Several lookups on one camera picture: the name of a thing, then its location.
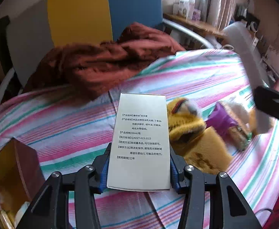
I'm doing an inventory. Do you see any white text carton box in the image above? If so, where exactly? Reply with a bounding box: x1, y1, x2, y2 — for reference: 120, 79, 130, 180
107, 93, 171, 191

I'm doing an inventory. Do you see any yellow wedge sponge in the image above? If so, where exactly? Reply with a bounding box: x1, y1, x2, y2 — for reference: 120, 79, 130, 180
249, 108, 275, 135

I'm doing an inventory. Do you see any green cracker snack pack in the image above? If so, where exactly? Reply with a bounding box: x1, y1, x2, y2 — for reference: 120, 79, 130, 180
220, 101, 252, 151

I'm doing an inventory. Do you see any brown cardboard storage box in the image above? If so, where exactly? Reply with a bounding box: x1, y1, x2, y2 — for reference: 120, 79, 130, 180
0, 138, 45, 228

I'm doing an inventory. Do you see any small purple folded packet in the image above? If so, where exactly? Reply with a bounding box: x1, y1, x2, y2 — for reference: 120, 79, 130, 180
206, 102, 238, 137

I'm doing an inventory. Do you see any striped bed sheet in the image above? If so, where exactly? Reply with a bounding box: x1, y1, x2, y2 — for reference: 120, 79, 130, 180
0, 49, 279, 228

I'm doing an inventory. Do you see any yellow plush toy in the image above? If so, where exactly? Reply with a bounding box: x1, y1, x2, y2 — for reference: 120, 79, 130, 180
167, 97, 232, 174

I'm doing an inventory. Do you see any wooden side table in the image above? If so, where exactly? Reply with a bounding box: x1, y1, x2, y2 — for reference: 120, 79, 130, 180
163, 14, 225, 39

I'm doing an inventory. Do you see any pink small box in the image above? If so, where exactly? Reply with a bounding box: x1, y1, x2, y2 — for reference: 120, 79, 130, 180
192, 9, 201, 21

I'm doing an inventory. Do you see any pink curtain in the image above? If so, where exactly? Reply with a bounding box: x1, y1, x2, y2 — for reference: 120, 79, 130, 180
206, 0, 236, 31

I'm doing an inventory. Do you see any white product box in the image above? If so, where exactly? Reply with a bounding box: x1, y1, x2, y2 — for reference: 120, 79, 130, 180
178, 0, 195, 20

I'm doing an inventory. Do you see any rust red blanket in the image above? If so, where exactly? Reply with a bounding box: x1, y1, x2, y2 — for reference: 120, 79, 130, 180
24, 22, 185, 100

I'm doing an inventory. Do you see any tricolour armchair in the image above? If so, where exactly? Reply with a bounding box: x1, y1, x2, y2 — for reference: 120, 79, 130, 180
0, 0, 211, 104

